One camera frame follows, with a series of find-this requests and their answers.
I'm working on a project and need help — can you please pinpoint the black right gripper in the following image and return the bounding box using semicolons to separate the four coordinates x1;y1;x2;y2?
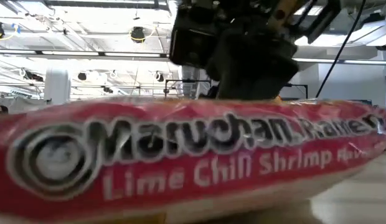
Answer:
180;0;299;101

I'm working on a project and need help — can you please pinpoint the green lime shrimp ramen pack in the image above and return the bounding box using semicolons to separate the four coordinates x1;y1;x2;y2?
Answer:
0;96;386;224

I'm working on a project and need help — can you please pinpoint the long ceiling light strip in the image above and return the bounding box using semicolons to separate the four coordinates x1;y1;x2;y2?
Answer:
0;49;169;59
292;57;386;66

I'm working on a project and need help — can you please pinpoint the grey cloth cover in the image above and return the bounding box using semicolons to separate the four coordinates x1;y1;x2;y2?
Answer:
0;96;52;114

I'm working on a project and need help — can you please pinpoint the black rig frame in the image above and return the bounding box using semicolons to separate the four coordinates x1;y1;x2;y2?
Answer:
164;79;212;100
285;83;309;100

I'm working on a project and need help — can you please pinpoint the silver ventilation duct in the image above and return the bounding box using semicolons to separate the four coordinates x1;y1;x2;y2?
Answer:
180;65;202;100

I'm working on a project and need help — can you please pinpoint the black hanging cable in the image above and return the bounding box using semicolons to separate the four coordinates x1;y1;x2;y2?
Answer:
315;0;367;98

